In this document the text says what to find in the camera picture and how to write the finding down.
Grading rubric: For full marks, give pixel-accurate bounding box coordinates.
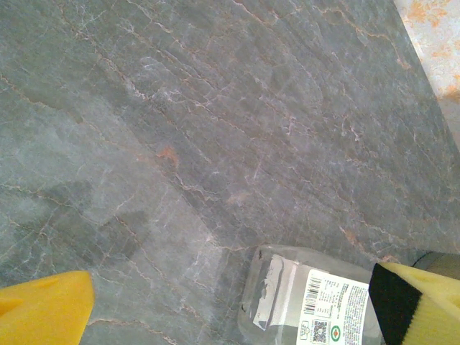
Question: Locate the clear bottle white barcode label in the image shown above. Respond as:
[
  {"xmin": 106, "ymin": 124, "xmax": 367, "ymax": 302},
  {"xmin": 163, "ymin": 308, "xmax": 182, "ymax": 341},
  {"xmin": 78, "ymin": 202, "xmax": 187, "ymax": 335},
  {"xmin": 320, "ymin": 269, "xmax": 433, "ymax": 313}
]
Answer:
[{"xmin": 236, "ymin": 244, "xmax": 387, "ymax": 345}]

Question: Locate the bin with yellow-green liner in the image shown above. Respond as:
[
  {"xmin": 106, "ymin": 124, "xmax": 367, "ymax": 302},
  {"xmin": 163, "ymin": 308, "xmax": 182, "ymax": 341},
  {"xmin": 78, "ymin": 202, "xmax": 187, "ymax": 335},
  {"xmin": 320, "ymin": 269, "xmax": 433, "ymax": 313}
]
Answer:
[{"xmin": 411, "ymin": 250, "xmax": 460, "ymax": 282}]

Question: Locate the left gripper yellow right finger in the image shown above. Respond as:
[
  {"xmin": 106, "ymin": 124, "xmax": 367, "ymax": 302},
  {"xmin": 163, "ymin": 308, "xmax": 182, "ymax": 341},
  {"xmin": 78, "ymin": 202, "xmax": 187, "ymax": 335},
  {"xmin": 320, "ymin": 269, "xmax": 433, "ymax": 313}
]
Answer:
[{"xmin": 368, "ymin": 261, "xmax": 460, "ymax": 345}]

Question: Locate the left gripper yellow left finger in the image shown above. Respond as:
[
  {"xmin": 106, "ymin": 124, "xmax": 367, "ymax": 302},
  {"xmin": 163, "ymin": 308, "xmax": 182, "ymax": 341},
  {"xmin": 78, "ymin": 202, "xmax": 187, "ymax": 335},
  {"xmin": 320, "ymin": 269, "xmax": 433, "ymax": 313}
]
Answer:
[{"xmin": 0, "ymin": 270, "xmax": 96, "ymax": 345}]

